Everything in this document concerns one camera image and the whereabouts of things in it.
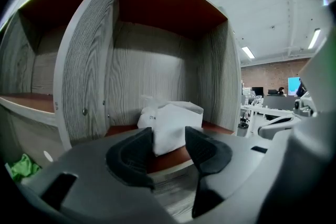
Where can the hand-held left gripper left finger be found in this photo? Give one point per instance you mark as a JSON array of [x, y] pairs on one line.
[[128, 162]]

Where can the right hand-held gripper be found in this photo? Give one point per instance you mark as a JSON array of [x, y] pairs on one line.
[[320, 81]]

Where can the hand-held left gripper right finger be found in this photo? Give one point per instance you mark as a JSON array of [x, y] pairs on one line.
[[210, 157]]

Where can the white tissues pack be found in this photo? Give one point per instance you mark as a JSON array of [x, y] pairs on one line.
[[173, 123]]

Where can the grey wooden shelf desk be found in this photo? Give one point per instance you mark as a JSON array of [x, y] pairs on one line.
[[86, 60]]

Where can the grey wood-grain table top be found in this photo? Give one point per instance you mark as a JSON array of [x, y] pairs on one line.
[[173, 196]]

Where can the ceiling light strip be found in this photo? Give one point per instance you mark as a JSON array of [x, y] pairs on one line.
[[248, 52], [314, 38]]

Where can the white round sticker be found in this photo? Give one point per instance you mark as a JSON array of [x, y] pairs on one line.
[[48, 156]]

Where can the green cloth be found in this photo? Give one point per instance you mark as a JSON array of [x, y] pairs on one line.
[[23, 168]]

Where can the bright wall screen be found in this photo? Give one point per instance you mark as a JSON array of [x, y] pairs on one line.
[[294, 86]]

